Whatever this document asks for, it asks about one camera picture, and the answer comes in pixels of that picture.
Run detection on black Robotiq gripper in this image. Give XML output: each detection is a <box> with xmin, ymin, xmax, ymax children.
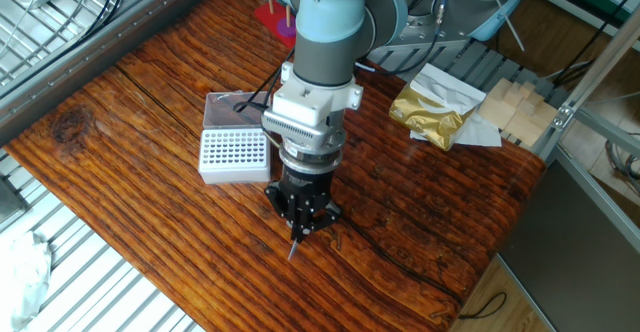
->
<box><xmin>264</xmin><ymin>164</ymin><xmax>344</xmax><ymax>244</ymax></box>

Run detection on white pipette tip holder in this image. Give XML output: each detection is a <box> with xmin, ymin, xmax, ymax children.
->
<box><xmin>198</xmin><ymin>128</ymin><xmax>272</xmax><ymax>186</ymax></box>

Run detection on clear plastic holder lid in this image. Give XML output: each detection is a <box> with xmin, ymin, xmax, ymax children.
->
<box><xmin>202</xmin><ymin>90</ymin><xmax>274</xmax><ymax>131</ymax></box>

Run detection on gold foil bag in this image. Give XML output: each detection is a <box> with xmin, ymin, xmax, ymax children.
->
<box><xmin>388</xmin><ymin>84</ymin><xmax>476</xmax><ymax>152</ymax></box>

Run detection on wooden block stack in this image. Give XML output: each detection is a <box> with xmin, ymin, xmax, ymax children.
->
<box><xmin>477</xmin><ymin>76</ymin><xmax>561</xmax><ymax>149</ymax></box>

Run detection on grey floor panel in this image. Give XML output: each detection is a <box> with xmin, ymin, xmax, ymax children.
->
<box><xmin>499</xmin><ymin>160</ymin><xmax>640</xmax><ymax>332</ymax></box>

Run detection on white crumpled cloth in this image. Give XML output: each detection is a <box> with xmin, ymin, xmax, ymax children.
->
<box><xmin>0</xmin><ymin>230</ymin><xmax>53</xmax><ymax>332</ymax></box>

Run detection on dark grey metal plate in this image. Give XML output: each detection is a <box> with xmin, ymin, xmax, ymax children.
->
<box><xmin>0</xmin><ymin>174</ymin><xmax>29</xmax><ymax>226</ymax></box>

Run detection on purple toy ring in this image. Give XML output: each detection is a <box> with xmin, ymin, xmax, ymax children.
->
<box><xmin>276</xmin><ymin>17</ymin><xmax>298</xmax><ymax>40</ymax></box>

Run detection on red ring stacking toy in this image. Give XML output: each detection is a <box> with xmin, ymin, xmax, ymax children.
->
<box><xmin>253</xmin><ymin>0</ymin><xmax>298</xmax><ymax>51</ymax></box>

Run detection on thin black floor cord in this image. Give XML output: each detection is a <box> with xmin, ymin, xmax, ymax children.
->
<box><xmin>457</xmin><ymin>291</ymin><xmax>508</xmax><ymax>321</ymax></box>

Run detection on grey metal rail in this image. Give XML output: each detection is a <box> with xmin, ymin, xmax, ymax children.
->
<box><xmin>0</xmin><ymin>0</ymin><xmax>231</xmax><ymax>146</ymax></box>

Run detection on black looped cables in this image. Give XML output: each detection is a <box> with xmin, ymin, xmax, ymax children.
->
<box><xmin>0</xmin><ymin>0</ymin><xmax>125</xmax><ymax>91</ymax></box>

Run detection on grey floor cables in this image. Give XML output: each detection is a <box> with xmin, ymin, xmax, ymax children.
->
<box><xmin>604</xmin><ymin>139</ymin><xmax>640</xmax><ymax>194</ymax></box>

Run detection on aluminium frame post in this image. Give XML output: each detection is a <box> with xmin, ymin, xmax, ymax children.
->
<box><xmin>532</xmin><ymin>6</ymin><xmax>640</xmax><ymax>253</ymax></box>

